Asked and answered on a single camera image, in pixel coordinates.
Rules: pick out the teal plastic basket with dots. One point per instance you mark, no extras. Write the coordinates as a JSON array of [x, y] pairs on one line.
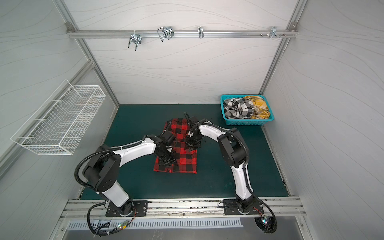
[[245, 122]]

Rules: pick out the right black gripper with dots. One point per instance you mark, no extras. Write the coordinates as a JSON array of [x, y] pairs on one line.
[[193, 141]]

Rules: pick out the yellow plaid shirt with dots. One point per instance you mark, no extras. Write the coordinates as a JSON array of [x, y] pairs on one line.
[[261, 110]]

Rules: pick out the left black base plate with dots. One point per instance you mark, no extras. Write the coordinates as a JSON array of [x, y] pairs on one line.
[[139, 208]]

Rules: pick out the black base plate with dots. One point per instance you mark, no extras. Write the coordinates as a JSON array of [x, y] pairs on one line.
[[231, 207], [139, 208]]

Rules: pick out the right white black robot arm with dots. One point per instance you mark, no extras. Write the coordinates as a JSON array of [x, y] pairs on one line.
[[235, 153]]

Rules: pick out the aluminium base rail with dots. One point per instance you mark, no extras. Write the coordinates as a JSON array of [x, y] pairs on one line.
[[184, 208]]

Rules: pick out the metal U-bolt clamp left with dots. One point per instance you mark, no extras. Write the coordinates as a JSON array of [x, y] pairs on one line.
[[135, 40]]

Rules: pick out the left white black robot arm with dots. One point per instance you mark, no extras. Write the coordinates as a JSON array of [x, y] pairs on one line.
[[99, 171]]

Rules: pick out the white vent strip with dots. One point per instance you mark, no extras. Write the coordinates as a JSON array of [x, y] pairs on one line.
[[143, 224]]

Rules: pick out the white wire basket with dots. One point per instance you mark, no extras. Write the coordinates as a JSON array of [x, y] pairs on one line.
[[58, 125]]

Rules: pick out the black white checked shirt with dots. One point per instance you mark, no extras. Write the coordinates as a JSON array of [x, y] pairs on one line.
[[238, 108]]

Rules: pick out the horizontal aluminium rail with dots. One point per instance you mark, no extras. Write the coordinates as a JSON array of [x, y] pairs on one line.
[[179, 34]]

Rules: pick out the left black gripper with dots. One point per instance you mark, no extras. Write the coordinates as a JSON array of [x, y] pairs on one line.
[[172, 160]]

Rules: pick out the metal U-bolt clamp middle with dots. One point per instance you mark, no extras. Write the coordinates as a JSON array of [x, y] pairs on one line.
[[165, 32]]

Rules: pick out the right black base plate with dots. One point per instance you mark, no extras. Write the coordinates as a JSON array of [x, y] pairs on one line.
[[231, 207]]

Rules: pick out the metal u-bolt clamp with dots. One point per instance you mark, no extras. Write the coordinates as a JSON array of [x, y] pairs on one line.
[[165, 32], [135, 40]]

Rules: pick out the red black plaid shirt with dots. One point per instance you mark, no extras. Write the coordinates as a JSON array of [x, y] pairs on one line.
[[186, 160]]

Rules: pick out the metal bracket with bolts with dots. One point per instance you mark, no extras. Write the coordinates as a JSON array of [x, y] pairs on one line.
[[273, 34]]

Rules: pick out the small metal clamp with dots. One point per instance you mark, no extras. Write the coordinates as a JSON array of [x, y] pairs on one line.
[[201, 32]]

